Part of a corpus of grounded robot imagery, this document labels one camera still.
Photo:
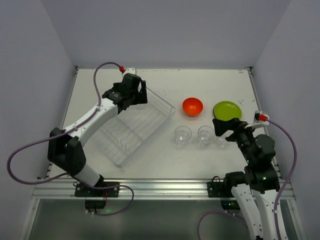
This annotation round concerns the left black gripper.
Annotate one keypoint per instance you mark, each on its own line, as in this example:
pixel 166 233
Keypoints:
pixel 139 94

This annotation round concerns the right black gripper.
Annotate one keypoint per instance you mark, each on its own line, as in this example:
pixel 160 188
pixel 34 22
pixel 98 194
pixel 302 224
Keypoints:
pixel 231 128

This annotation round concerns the clear glass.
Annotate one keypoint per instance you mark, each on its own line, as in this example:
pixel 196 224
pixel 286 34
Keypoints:
pixel 221 142
pixel 205 135
pixel 182 136

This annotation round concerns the green plate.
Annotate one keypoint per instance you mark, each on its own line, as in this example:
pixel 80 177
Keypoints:
pixel 227 110

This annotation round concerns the clear glass front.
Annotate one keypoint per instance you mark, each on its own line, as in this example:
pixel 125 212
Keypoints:
pixel 205 135

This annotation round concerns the orange bowl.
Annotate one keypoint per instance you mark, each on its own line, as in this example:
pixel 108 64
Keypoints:
pixel 192 106

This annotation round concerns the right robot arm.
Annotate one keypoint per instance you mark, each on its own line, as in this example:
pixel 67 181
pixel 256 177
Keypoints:
pixel 256 188

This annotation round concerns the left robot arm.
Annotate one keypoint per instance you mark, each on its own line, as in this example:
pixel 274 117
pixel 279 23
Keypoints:
pixel 65 147

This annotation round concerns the clear wire dish rack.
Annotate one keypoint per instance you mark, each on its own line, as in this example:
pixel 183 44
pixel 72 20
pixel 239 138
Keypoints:
pixel 121 136

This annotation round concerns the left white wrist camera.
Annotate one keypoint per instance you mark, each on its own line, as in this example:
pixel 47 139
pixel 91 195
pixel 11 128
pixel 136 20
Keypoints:
pixel 130 71

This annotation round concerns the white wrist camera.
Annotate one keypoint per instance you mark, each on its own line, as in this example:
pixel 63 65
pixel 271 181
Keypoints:
pixel 130 71
pixel 260 120

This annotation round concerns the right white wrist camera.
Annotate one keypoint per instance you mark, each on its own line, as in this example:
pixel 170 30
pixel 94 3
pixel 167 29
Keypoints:
pixel 260 120

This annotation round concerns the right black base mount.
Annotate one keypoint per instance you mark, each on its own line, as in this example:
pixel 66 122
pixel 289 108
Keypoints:
pixel 216 189

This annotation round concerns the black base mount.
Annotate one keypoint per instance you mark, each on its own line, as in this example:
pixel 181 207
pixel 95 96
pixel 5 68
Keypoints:
pixel 216 189
pixel 96 197

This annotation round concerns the aluminium mounting rail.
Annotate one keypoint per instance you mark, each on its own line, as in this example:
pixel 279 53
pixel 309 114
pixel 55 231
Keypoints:
pixel 144 189

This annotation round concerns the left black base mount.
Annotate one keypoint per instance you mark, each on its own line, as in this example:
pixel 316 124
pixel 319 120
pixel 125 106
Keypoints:
pixel 96 197

